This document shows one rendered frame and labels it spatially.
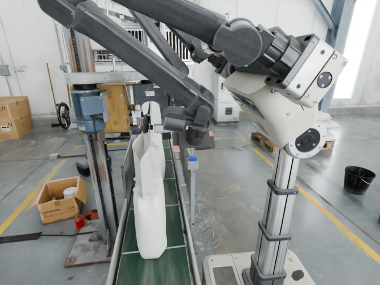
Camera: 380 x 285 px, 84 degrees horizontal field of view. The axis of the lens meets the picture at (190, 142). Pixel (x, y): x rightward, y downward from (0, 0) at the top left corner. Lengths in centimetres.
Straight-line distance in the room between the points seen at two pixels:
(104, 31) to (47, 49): 539
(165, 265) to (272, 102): 108
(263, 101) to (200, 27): 30
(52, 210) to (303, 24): 634
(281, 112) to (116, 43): 49
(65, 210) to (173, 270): 144
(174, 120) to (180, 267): 99
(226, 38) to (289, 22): 596
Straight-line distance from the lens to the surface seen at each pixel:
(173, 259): 143
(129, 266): 144
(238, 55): 48
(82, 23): 55
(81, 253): 213
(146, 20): 108
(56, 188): 285
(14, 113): 559
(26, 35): 607
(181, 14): 49
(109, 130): 151
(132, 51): 53
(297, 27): 653
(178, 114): 58
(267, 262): 128
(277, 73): 53
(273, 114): 70
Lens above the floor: 147
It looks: 21 degrees down
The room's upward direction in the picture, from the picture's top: straight up
